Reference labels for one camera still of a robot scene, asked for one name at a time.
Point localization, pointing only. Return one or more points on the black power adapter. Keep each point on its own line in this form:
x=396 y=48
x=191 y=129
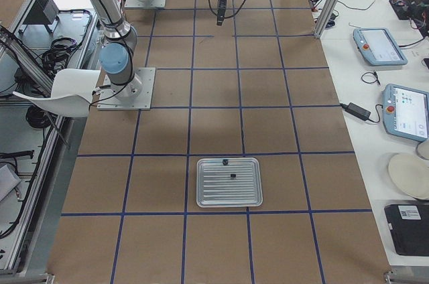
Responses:
x=356 y=111

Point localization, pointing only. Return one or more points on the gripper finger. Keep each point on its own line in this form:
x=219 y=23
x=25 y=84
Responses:
x=219 y=13
x=222 y=11

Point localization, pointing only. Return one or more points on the white plastic chair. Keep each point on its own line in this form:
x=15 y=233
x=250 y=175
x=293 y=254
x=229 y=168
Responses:
x=71 y=93

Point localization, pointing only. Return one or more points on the far blue teach pendant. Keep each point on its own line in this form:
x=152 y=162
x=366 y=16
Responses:
x=378 y=47

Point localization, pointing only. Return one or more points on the silver ribbed metal tray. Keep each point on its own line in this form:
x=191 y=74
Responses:
x=216 y=189

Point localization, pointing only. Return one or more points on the blue teach pendant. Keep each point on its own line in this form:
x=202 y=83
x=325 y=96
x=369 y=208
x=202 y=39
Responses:
x=378 y=47
x=405 y=112

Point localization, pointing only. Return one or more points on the white round plate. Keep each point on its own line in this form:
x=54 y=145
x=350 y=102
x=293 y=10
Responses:
x=410 y=174

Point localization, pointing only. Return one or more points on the near blue teach pendant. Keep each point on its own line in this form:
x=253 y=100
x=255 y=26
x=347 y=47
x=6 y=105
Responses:
x=405 y=112

